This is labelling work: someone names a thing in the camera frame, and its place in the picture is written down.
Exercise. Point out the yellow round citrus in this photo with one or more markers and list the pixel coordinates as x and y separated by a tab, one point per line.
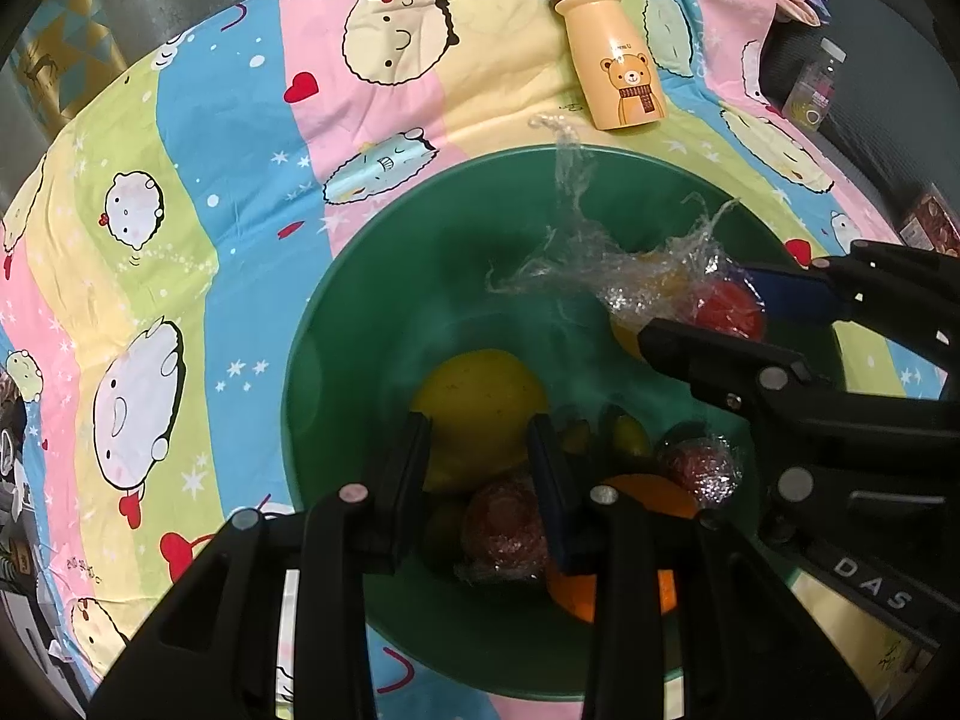
480	412

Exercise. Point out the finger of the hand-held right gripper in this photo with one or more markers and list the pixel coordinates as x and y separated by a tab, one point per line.
795	291
712	360

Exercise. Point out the plastic-wrapped red strawberry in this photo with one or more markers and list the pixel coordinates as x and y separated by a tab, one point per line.
502	532
701	469

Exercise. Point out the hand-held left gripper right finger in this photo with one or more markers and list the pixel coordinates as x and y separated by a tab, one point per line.
562	517

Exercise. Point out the clear jar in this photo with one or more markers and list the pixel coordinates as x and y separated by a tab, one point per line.
814	86

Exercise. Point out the grey sofa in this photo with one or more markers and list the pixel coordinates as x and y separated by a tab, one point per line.
892	90

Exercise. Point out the green plastic basin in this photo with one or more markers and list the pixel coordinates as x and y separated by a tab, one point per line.
375	345

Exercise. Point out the yellow bear-print bottle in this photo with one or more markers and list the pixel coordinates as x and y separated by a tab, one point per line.
611	52

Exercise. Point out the plastic-wrapped red tomato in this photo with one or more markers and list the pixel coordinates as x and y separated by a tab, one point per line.
731	311

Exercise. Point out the yellow blue deer curtain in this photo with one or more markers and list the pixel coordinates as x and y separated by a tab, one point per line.
67	52

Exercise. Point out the cartoon striped bedsheet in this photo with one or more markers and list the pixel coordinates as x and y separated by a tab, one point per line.
225	187

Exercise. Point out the orange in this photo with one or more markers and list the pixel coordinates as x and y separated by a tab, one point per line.
652	495

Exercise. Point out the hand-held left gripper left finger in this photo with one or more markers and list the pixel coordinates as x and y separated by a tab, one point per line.
409	480

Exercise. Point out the red patterned box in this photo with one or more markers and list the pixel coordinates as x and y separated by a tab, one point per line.
934	221

